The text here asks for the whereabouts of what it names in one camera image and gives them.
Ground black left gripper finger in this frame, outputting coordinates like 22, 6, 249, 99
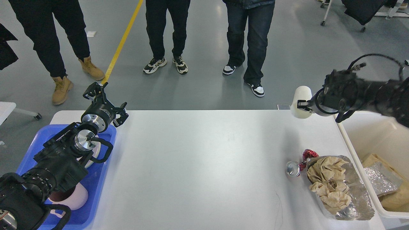
112, 102, 129, 127
83, 82, 111, 109

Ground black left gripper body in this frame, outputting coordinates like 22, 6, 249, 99
81, 104, 116, 133

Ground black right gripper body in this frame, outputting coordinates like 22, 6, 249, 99
309, 90, 338, 117

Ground white paper cup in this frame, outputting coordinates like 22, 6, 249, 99
290, 86, 312, 119

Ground pink plate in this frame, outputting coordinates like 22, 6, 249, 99
85, 142, 101, 169

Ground crushed red soda can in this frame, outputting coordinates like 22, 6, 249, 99
285, 149, 319, 177

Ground foil tray with brown paper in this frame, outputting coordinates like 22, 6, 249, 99
306, 155, 374, 221

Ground pink mug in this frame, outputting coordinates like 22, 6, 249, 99
48, 183, 88, 211

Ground aluminium foil sheet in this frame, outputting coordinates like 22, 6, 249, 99
364, 161, 403, 197

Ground brown paper bag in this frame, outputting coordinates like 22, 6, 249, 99
362, 153, 408, 212

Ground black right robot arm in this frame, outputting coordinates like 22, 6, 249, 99
290, 54, 409, 127

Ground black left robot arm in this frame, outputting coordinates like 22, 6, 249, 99
0, 82, 128, 230

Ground floor outlet plates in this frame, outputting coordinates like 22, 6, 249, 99
277, 104, 291, 110

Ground white plastic bin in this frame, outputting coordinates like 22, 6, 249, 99
338, 111, 409, 219

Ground white side table left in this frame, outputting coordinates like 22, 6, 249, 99
0, 102, 42, 125

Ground person in tan boots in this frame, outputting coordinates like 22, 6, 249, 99
9, 0, 105, 105

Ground white office chair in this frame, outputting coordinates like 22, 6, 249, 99
320, 0, 409, 33

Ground person in black-white sneakers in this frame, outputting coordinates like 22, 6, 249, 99
143, 0, 191, 75

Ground person in dark jeans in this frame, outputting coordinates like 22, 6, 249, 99
222, 0, 275, 98

